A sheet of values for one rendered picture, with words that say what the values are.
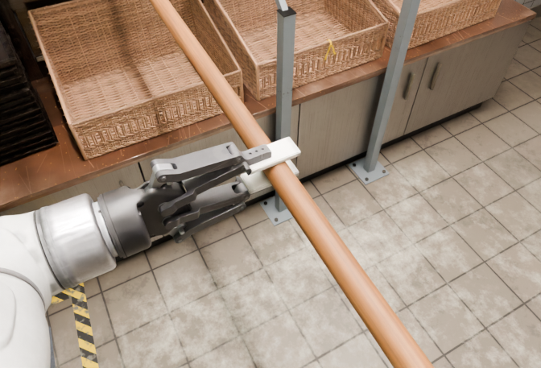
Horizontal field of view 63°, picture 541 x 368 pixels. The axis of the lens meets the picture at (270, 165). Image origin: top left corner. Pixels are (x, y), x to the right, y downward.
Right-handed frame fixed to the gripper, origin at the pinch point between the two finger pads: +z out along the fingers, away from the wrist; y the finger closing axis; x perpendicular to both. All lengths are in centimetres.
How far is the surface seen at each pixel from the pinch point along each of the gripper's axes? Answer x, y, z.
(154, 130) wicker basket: -76, 59, -2
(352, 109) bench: -72, 78, 75
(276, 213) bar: -66, 118, 38
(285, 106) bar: -66, 58, 41
